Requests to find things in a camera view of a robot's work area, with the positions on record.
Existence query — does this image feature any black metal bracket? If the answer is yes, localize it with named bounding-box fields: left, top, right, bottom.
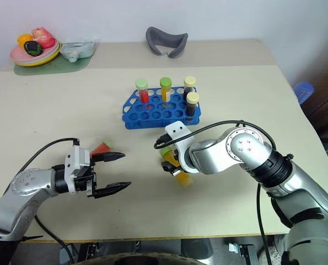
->
left=228, top=242, right=257, bottom=265

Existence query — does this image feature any yellow tube green cap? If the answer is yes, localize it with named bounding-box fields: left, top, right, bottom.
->
left=159, top=77, right=173, bottom=103
left=159, top=147, right=193, bottom=187

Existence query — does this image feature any blue test tube rack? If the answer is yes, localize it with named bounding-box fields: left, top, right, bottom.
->
left=122, top=86, right=202, bottom=130

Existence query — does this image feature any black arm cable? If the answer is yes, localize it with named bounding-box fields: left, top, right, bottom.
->
left=153, top=119, right=277, bottom=265
left=19, top=137, right=80, bottom=263

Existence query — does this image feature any pink red toy apple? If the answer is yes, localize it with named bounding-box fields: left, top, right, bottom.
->
left=31, top=26, right=56, bottom=50

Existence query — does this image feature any green table mat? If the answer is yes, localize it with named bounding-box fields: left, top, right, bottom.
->
left=13, top=51, right=94, bottom=77

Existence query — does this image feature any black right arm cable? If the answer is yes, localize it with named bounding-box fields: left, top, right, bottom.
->
left=153, top=119, right=277, bottom=265

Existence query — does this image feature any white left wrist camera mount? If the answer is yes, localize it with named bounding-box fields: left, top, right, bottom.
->
left=63, top=145, right=92, bottom=195

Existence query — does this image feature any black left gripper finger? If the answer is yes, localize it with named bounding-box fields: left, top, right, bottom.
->
left=90, top=151, right=126, bottom=166
left=92, top=181, right=132, bottom=199

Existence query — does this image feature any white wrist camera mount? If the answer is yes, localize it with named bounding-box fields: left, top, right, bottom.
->
left=63, top=145, right=92, bottom=195
left=164, top=120, right=201, bottom=175

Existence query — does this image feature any clear plastic bag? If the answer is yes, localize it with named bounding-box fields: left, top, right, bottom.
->
left=60, top=38, right=98, bottom=62

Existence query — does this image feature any dark brown cabinet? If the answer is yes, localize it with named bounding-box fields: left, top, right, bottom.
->
left=301, top=74, right=328, bottom=135

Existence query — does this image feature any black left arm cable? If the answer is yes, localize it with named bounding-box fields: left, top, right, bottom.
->
left=19, top=137, right=80, bottom=263

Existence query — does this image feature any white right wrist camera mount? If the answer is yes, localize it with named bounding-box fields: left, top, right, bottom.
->
left=164, top=120, right=201, bottom=175

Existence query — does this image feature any gray foam face pad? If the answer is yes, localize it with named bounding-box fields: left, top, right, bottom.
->
left=145, top=26, right=189, bottom=60

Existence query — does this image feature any stack of plates with food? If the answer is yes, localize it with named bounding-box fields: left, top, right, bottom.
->
left=14, top=44, right=62, bottom=67

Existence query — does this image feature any blue plastic stool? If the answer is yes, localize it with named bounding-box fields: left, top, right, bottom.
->
left=293, top=81, right=315, bottom=105

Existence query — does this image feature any gray round object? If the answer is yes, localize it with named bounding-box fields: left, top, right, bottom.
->
left=181, top=238, right=214, bottom=261

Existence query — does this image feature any red tube green cap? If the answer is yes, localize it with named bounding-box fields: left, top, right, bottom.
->
left=89, top=140, right=113, bottom=158
left=135, top=78, right=151, bottom=105

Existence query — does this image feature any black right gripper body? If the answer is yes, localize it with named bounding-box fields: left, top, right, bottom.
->
left=169, top=149, right=183, bottom=178

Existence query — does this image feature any dark tube cream cap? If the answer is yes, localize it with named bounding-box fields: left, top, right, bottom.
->
left=185, top=91, right=200, bottom=119
left=183, top=76, right=197, bottom=100

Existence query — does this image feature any black green toy vegetable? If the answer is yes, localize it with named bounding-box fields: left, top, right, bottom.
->
left=23, top=41, right=43, bottom=57

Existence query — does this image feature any orange toy pepper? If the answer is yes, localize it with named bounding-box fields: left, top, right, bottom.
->
left=17, top=33, right=34, bottom=48

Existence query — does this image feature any pink plate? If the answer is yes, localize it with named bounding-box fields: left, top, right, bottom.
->
left=9, top=40, right=61, bottom=62

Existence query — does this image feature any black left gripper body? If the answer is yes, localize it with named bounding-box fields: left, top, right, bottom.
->
left=74, top=164, right=98, bottom=198

